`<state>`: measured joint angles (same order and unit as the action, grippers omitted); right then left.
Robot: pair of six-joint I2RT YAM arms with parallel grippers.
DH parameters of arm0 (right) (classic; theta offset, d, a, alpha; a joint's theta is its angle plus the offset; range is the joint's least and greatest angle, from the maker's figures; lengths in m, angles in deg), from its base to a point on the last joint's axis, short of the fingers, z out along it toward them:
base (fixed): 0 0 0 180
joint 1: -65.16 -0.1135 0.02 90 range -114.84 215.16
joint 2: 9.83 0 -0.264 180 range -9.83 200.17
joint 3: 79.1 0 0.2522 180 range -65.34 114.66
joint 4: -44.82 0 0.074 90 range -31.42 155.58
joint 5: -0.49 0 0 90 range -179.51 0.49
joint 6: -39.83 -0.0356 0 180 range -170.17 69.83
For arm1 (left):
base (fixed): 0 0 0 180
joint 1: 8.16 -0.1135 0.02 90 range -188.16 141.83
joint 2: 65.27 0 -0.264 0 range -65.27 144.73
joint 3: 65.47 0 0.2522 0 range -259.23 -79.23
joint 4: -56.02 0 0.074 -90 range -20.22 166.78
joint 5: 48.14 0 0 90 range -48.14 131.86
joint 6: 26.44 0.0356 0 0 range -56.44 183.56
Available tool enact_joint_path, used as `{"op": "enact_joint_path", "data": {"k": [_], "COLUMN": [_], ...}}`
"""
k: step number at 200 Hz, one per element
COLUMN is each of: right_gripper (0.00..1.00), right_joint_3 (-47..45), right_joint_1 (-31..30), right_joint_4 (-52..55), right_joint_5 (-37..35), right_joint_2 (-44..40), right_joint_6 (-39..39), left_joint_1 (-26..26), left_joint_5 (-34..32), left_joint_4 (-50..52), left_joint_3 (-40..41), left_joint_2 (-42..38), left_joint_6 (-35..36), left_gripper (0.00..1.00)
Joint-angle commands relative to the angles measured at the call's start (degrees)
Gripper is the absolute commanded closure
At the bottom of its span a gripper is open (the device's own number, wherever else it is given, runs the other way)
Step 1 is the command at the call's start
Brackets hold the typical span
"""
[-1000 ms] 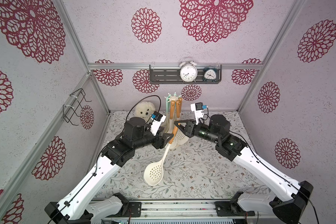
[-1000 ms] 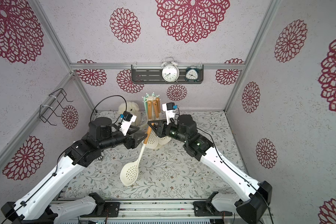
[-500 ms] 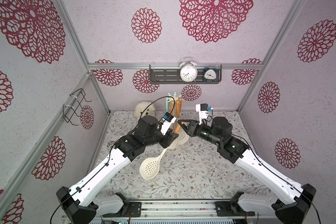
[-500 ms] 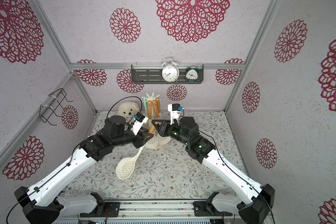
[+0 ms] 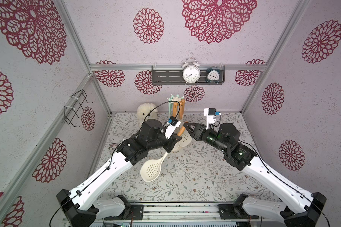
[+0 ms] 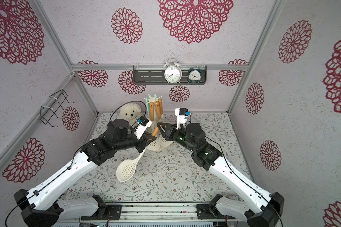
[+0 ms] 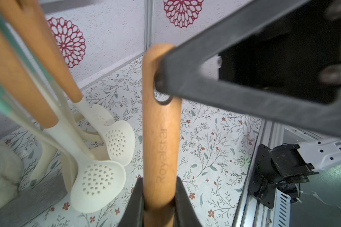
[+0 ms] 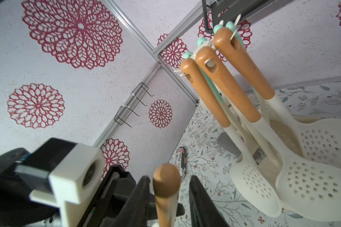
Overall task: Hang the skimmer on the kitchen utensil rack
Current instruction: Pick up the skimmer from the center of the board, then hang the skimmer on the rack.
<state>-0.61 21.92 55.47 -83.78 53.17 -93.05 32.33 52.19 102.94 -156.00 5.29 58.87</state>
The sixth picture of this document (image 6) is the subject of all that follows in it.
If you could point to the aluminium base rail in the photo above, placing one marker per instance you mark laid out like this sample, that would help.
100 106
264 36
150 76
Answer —
138 213

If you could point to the cream skimmer brown handle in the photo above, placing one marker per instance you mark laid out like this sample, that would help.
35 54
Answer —
151 108

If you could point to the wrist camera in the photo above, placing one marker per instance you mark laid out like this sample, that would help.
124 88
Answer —
143 124
182 116

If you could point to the teal alarm clock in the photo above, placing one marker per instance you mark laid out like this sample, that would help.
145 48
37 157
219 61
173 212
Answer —
194 75

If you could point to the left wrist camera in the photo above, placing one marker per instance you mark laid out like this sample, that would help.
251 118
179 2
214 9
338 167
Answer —
143 124

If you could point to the black wire wall rack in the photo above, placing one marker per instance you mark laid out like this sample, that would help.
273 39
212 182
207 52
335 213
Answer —
56 102

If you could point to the white plush dog toy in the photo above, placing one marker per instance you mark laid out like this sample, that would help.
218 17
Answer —
130 112

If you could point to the cream skimmer orange handle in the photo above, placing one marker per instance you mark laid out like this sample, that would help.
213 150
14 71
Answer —
158 111

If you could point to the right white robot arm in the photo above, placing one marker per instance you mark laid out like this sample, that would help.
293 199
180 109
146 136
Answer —
258 207

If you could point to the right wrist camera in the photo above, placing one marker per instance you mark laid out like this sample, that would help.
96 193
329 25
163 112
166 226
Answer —
182 116

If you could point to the cream utensil rack stand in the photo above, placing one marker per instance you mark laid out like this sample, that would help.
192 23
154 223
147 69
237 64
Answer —
156 115

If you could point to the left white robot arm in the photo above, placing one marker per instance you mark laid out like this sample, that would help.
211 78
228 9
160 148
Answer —
41 205

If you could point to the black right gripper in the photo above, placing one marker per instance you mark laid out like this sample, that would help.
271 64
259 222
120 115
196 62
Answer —
170 133

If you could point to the grey wall shelf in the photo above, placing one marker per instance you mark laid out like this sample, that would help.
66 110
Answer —
156 77

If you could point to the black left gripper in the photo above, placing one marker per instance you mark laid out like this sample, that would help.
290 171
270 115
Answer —
142 143

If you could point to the cream skimmer wooden handle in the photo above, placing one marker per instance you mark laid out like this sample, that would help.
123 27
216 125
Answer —
160 106

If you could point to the white alarm clock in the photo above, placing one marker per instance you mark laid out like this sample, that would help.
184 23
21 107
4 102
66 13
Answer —
172 70

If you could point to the cream skimmer tan handle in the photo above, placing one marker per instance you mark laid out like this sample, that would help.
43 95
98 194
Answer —
127 168

